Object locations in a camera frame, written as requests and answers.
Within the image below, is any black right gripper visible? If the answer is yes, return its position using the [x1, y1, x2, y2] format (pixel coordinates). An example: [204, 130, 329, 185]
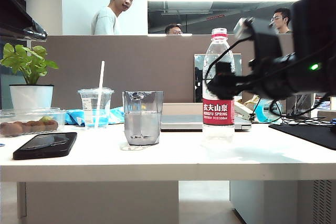
[206, 55, 290, 100]

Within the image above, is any clear red-label water bottle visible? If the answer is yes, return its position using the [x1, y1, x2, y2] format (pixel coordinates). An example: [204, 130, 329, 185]
[201, 27, 236, 143]

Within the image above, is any blue hand sanitizer bottle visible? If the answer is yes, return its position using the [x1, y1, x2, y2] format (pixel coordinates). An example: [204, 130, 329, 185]
[253, 102, 283, 123]

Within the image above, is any clear glass mug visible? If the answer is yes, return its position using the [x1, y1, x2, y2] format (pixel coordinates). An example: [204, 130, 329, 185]
[121, 90, 164, 146]

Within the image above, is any gold crumpled packet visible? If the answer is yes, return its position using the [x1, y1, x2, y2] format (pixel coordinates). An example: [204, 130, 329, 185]
[241, 94, 261, 107]

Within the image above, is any beige stapler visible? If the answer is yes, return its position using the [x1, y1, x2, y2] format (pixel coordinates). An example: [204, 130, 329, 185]
[233, 100, 257, 123]

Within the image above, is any brown cardboard box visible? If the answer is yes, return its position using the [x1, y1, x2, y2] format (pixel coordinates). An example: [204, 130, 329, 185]
[162, 102, 204, 116]

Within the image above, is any silver Dell laptop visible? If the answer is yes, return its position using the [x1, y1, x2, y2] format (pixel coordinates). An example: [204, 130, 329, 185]
[160, 113, 253, 132]

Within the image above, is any man with glasses seated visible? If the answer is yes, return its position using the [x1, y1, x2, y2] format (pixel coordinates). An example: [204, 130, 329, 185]
[164, 23, 184, 35]

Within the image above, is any man with glasses standing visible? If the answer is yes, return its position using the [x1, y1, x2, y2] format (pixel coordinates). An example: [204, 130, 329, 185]
[271, 7, 293, 35]

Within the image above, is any black mesh pen holder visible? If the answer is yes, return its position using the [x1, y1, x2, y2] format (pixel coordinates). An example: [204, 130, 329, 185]
[285, 93, 314, 120]

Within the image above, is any brown desk partition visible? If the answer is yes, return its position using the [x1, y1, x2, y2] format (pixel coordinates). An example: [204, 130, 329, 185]
[30, 33, 295, 110]

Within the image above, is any black mouse pad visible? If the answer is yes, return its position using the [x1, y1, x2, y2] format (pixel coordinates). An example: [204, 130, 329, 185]
[268, 123, 336, 152]

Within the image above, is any brown rectangular block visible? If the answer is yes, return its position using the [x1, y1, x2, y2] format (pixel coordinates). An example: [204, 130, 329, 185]
[317, 109, 336, 122]

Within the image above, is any white drinking straw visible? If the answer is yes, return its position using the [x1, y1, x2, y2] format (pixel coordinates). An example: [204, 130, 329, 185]
[93, 60, 106, 128]

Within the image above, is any man in white shirt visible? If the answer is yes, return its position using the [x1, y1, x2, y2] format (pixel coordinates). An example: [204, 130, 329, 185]
[91, 0, 137, 36]

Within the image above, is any clear plastic lidded cup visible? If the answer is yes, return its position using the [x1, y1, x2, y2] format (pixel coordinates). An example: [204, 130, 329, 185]
[77, 87, 116, 130]

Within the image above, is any grey vented cabinet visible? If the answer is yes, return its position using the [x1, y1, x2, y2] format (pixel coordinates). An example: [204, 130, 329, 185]
[230, 180, 336, 224]

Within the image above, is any blue plastic bag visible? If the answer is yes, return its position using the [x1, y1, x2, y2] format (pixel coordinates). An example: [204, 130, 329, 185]
[64, 105, 125, 127]

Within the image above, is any brown kiwi fruit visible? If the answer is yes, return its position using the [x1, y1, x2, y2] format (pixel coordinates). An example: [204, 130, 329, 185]
[39, 119, 59, 132]
[0, 121, 24, 136]
[24, 120, 40, 132]

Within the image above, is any black smartphone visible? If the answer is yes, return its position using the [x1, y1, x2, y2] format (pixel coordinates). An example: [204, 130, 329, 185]
[13, 132, 78, 161]

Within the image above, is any white plant pot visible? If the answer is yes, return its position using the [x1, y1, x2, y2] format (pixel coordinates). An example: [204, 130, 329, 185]
[9, 84, 55, 112]

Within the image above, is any green leafy plant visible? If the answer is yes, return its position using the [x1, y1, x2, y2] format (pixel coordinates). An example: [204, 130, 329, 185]
[0, 42, 60, 86]

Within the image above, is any clear plastic fruit container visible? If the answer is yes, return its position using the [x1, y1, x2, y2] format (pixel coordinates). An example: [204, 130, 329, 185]
[0, 106, 68, 137]

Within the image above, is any black angled monitor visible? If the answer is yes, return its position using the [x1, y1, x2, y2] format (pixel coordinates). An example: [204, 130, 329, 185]
[0, 0, 49, 42]

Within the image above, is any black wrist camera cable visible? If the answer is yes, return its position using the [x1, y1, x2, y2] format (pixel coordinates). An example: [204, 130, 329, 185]
[203, 36, 246, 82]

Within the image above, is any thin black looped cable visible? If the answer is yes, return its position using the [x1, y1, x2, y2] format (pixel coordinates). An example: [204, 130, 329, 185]
[249, 97, 284, 124]

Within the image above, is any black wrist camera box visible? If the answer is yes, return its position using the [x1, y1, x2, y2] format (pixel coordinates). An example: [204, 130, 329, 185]
[233, 16, 284, 61]

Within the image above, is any black mouse cable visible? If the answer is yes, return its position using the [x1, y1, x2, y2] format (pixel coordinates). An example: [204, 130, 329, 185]
[270, 115, 334, 126]

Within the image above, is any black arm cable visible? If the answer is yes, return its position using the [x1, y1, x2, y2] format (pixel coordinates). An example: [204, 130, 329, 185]
[268, 89, 336, 119]

